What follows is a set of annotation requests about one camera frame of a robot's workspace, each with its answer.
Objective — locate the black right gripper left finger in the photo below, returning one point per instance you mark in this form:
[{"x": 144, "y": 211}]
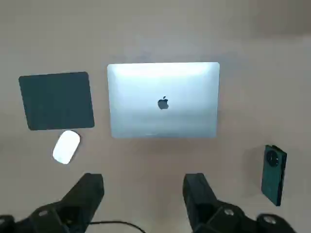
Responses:
[{"x": 80, "y": 194}]

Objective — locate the dark square mouse pad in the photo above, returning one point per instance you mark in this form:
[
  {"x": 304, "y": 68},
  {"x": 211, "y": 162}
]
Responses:
[{"x": 56, "y": 102}]

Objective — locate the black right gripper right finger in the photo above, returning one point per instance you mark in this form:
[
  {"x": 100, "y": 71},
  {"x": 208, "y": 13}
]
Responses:
[{"x": 199, "y": 194}]

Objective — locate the dark green model phone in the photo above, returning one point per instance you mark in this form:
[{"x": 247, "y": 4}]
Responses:
[{"x": 273, "y": 179}]

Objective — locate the silver laptop with apple logo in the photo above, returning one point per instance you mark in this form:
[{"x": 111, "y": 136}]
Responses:
[{"x": 145, "y": 114}]

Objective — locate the white computer mouse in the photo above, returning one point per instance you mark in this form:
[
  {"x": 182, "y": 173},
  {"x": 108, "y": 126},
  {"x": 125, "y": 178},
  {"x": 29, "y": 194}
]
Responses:
[{"x": 66, "y": 148}]

